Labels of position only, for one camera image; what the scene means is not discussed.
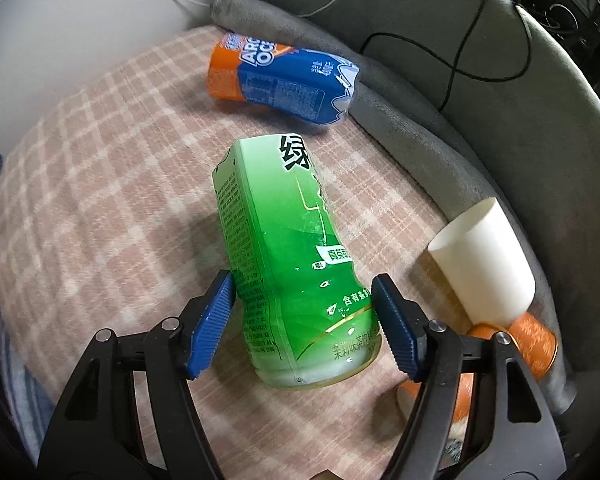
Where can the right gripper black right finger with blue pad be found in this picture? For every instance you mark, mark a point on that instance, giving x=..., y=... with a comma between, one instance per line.
x=510, y=432

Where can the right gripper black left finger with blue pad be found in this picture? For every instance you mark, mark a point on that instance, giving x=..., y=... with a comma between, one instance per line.
x=95, y=432

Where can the orange patterned cup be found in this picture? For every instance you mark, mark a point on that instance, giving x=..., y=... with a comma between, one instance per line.
x=536, y=343

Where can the white paper cup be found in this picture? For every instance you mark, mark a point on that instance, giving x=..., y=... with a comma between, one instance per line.
x=480, y=256

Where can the blue orange drink cup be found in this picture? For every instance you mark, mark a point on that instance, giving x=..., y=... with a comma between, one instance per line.
x=312, y=85

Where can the pink plaid seat cushion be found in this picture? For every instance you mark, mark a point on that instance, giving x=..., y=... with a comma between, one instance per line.
x=108, y=219

